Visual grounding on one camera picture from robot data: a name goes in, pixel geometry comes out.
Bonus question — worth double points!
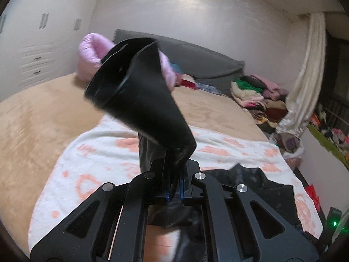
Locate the black leather jacket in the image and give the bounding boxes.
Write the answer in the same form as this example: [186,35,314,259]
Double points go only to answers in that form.
[83,37,302,262]

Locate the pile of folded clothes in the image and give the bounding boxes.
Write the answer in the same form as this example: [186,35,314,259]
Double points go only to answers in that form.
[230,74,289,135]

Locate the colourful clothes at headboard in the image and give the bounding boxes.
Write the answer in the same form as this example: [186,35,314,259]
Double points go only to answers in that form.
[170,63,222,95]

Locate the red plastic bag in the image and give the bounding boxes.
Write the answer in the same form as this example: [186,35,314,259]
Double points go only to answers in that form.
[305,184,321,212]

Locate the floral laundry basket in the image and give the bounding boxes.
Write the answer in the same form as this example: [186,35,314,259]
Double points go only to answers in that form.
[272,133,305,170]

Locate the white pink patterned blanket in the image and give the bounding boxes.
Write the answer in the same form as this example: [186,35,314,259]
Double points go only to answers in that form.
[28,115,323,261]

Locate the green shelf with clutter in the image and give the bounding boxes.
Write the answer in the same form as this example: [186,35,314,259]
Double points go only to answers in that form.
[307,103,348,169]

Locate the cream satin curtain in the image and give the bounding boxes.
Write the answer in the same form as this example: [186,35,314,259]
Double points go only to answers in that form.
[276,12,327,137]

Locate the beige bed cover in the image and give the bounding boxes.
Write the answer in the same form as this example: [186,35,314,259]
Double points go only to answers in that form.
[1,74,266,257]

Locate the grey headboard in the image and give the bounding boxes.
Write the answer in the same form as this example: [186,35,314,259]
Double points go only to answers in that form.
[112,29,245,97]

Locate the pink quilted duvet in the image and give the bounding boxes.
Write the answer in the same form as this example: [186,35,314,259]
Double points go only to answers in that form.
[77,33,182,91]

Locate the white wardrobe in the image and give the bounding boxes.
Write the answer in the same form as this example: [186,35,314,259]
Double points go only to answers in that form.
[1,0,97,99]

